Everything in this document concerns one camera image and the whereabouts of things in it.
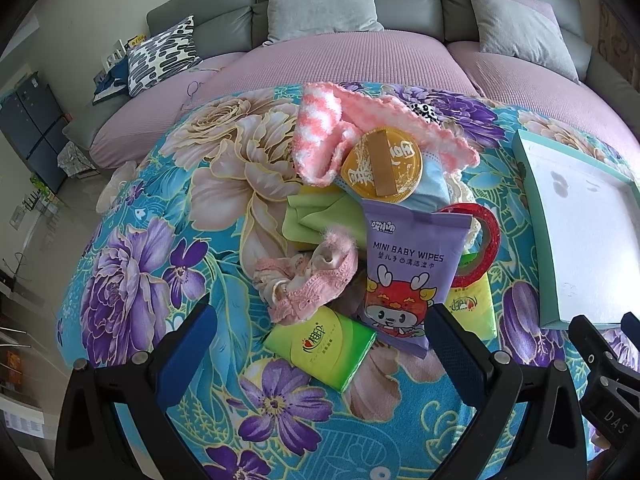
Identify green tissue pack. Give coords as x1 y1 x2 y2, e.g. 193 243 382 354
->
264 306 376 392
445 272 497 341

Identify red tape roll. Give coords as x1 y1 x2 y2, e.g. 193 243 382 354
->
440 203 500 288

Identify purple baby wipes pack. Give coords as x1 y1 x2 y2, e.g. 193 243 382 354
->
357 200 472 359

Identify cream lace cloth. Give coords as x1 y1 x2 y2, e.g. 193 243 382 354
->
444 170 482 254

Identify pink lace garment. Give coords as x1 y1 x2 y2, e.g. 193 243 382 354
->
253 226 358 325

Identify green cloth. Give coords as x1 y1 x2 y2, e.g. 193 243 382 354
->
282 185 367 249

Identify orange round lid container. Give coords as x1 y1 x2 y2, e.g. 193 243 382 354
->
340 127 423 204

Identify pink white fluffy sock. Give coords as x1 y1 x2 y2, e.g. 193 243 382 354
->
292 82 480 188

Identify teal white tray box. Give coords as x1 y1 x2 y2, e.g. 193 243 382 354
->
512 130 639 330

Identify floral blue blanket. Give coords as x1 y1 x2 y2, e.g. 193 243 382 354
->
55 81 640 480

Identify black white patterned cloth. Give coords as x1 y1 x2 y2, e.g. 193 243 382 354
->
407 102 446 125

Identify dark blue cabinet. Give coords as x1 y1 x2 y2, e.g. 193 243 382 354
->
1 72 68 193

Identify grey sofa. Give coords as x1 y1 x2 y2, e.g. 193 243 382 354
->
64 0 639 169

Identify grey purple pillow right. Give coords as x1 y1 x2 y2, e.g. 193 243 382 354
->
471 0 579 82

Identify books beside sofa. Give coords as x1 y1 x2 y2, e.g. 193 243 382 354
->
92 34 148 105

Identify black white patterned pillow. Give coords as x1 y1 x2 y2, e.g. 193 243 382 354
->
127 15 201 98

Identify grey pillow middle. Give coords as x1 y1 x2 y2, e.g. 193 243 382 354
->
266 0 383 44

